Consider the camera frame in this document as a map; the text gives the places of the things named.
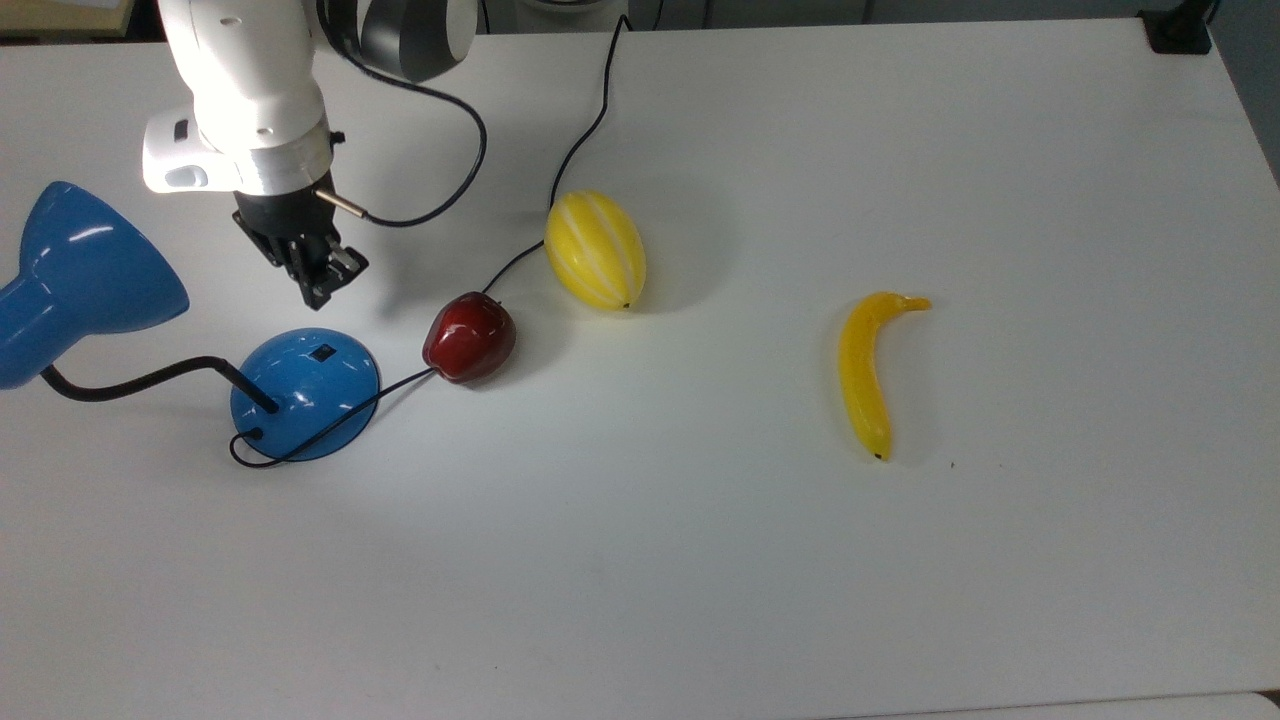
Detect black table clamp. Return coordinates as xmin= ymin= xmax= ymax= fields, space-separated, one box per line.
xmin=1138 ymin=0 xmax=1220 ymax=55

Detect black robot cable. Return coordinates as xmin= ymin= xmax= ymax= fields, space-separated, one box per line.
xmin=315 ymin=0 xmax=489 ymax=229

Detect dark red apple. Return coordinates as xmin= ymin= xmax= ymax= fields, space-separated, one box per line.
xmin=421 ymin=291 xmax=518 ymax=386

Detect wooden table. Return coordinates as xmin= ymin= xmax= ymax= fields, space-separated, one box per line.
xmin=0 ymin=0 xmax=136 ymax=39

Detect yellow striped melon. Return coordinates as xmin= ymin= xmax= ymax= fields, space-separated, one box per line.
xmin=544 ymin=189 xmax=648 ymax=314

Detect black lamp power cable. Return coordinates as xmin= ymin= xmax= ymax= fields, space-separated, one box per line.
xmin=228 ymin=14 xmax=631 ymax=469

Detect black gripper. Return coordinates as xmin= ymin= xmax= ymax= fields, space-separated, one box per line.
xmin=232 ymin=185 xmax=370 ymax=311

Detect yellow banana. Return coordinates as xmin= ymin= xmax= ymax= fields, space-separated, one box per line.
xmin=838 ymin=291 xmax=932 ymax=462

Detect blue desk lamp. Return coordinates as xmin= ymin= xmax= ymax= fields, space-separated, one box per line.
xmin=0 ymin=180 xmax=382 ymax=464

